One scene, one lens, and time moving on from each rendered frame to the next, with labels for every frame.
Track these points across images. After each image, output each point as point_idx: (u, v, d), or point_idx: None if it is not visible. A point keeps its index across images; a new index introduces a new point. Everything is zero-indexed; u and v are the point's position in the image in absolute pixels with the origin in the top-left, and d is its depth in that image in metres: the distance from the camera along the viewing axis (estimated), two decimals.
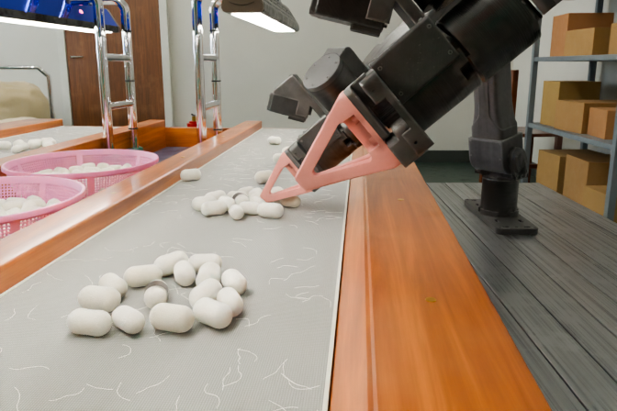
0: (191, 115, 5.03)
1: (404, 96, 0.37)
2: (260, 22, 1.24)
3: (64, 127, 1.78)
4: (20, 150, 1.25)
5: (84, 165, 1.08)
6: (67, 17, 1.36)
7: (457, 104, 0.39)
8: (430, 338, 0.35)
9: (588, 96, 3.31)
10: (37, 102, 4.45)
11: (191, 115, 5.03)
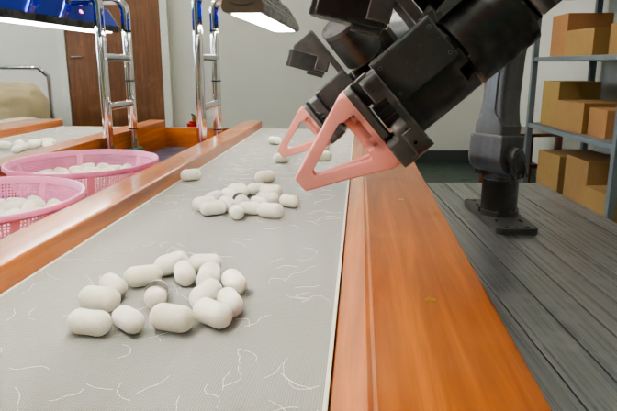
0: (191, 115, 5.03)
1: (404, 96, 0.37)
2: (260, 22, 1.24)
3: (64, 127, 1.78)
4: (20, 150, 1.25)
5: (84, 165, 1.08)
6: (67, 17, 1.36)
7: (457, 104, 0.39)
8: (430, 338, 0.35)
9: (588, 96, 3.31)
10: (37, 102, 4.45)
11: (191, 115, 5.03)
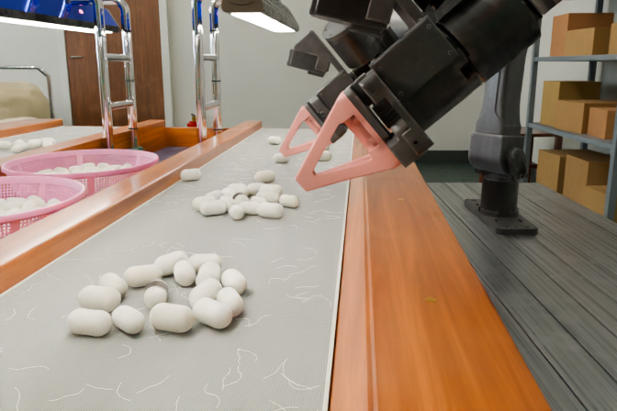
0: (191, 115, 5.03)
1: (404, 96, 0.37)
2: (260, 22, 1.24)
3: (64, 127, 1.78)
4: (20, 150, 1.25)
5: (84, 165, 1.08)
6: (67, 17, 1.36)
7: (457, 104, 0.39)
8: (430, 338, 0.35)
9: (588, 96, 3.31)
10: (37, 102, 4.45)
11: (191, 115, 5.03)
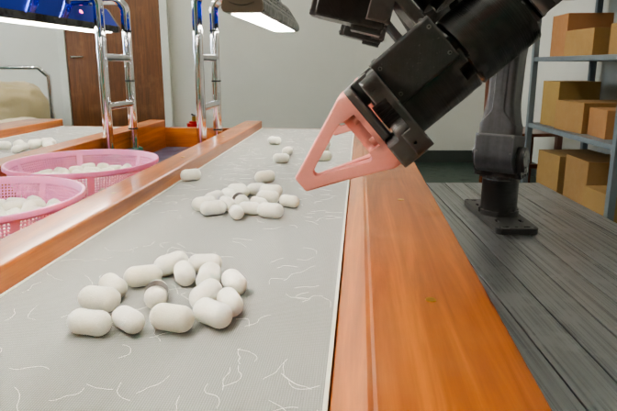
0: (191, 115, 5.03)
1: (404, 96, 0.37)
2: (260, 22, 1.24)
3: (64, 127, 1.78)
4: (20, 150, 1.25)
5: (84, 165, 1.08)
6: (67, 17, 1.36)
7: (457, 104, 0.39)
8: (430, 338, 0.35)
9: (588, 96, 3.31)
10: (37, 102, 4.45)
11: (191, 115, 5.03)
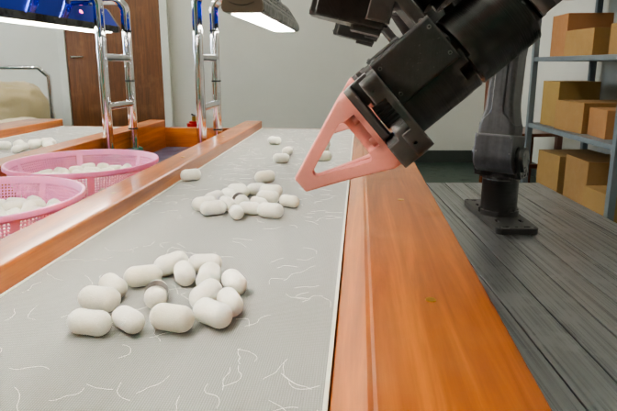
0: (191, 115, 5.03)
1: (404, 96, 0.37)
2: (260, 22, 1.24)
3: (64, 127, 1.78)
4: (20, 150, 1.25)
5: (84, 165, 1.08)
6: (67, 17, 1.36)
7: (457, 104, 0.39)
8: (430, 338, 0.35)
9: (588, 96, 3.31)
10: (37, 102, 4.45)
11: (191, 115, 5.03)
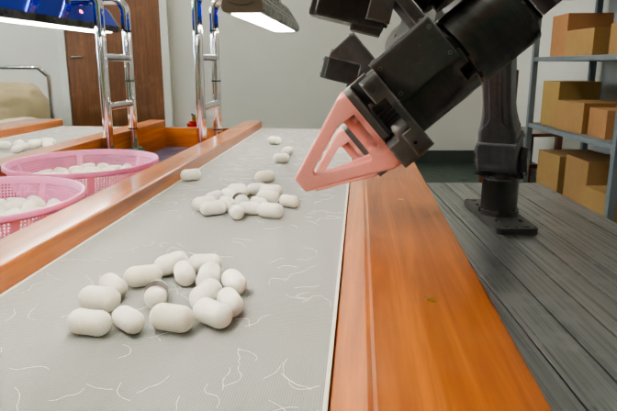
0: (191, 115, 5.03)
1: (404, 96, 0.37)
2: (260, 22, 1.24)
3: (64, 127, 1.78)
4: (20, 150, 1.25)
5: (84, 165, 1.08)
6: (67, 17, 1.36)
7: (457, 104, 0.39)
8: (430, 338, 0.35)
9: (588, 96, 3.31)
10: (37, 102, 4.45)
11: (191, 115, 5.03)
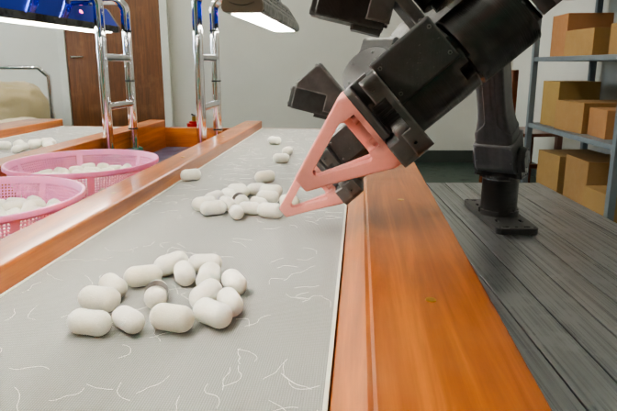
0: (191, 115, 5.03)
1: (404, 96, 0.37)
2: (260, 22, 1.24)
3: (64, 127, 1.78)
4: (20, 150, 1.25)
5: (84, 165, 1.08)
6: (67, 17, 1.36)
7: (457, 104, 0.39)
8: (430, 338, 0.35)
9: (588, 96, 3.31)
10: (37, 102, 4.45)
11: (191, 115, 5.03)
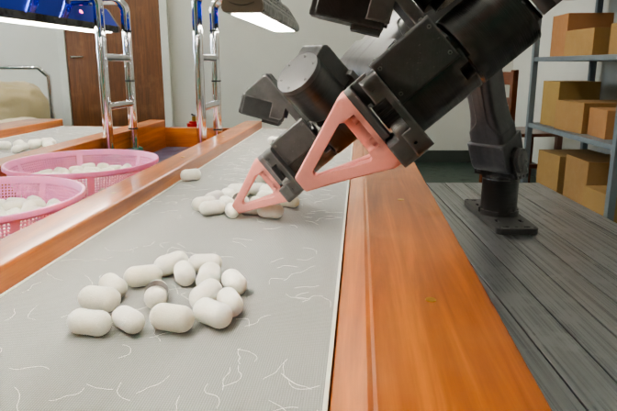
0: (191, 115, 5.03)
1: (404, 96, 0.37)
2: (260, 22, 1.24)
3: (64, 127, 1.78)
4: (20, 150, 1.25)
5: (84, 165, 1.08)
6: (67, 17, 1.36)
7: (457, 104, 0.39)
8: (430, 338, 0.35)
9: (588, 96, 3.31)
10: (37, 102, 4.45)
11: (191, 115, 5.03)
